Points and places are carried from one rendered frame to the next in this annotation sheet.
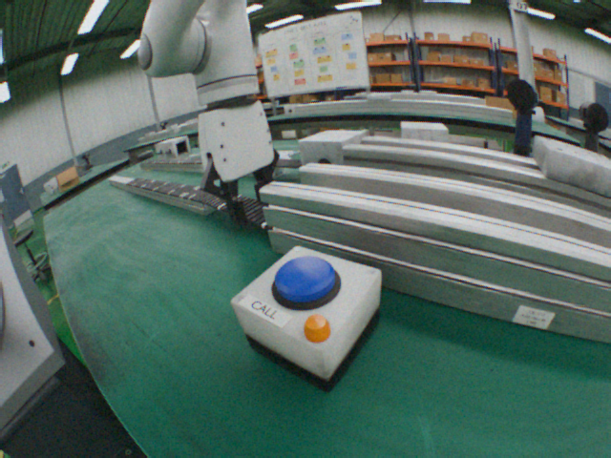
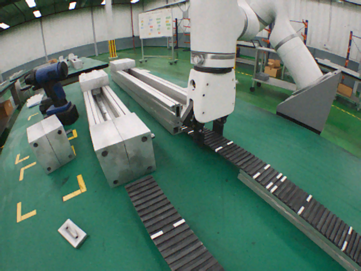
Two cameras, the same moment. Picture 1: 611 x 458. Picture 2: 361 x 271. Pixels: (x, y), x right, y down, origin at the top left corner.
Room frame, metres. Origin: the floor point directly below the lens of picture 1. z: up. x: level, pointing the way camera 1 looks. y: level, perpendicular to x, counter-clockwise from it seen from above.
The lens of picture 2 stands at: (0.69, 0.11, 1.03)
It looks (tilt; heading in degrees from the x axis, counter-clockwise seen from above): 34 degrees down; 198
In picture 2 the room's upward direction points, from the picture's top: 2 degrees counter-clockwise
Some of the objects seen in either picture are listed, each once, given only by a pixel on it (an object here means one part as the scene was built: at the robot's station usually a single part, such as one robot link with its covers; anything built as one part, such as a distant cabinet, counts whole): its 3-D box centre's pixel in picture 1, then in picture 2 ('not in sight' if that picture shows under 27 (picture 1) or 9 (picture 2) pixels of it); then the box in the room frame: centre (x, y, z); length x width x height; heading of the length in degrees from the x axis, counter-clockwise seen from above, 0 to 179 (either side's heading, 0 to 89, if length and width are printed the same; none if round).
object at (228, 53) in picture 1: (217, 39); (215, 16); (0.36, 0.08, 1.06); 0.09 x 0.08 x 0.13; 141
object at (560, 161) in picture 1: (579, 174); (93, 83); (0.20, -0.42, 0.87); 0.16 x 0.11 x 0.07; 49
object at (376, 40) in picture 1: (377, 71); not in sight; (9.83, -3.52, 1.58); 2.83 x 0.98 x 3.15; 55
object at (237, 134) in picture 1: (236, 135); (211, 89); (0.37, 0.07, 0.92); 0.10 x 0.07 x 0.11; 139
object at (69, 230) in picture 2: not in sight; (72, 233); (0.67, -0.09, 0.78); 0.05 x 0.03 x 0.01; 82
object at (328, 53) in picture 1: (315, 90); not in sight; (3.52, -0.40, 0.97); 1.50 x 0.50 x 1.95; 55
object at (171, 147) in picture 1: (175, 149); not in sight; (1.19, 0.55, 0.83); 0.11 x 0.10 x 0.10; 143
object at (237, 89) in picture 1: (229, 93); (211, 58); (0.37, 0.07, 0.98); 0.09 x 0.08 x 0.03; 139
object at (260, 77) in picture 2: not in sight; (276, 69); (-2.66, 1.00, 0.50); 1.03 x 0.55 x 1.01; 67
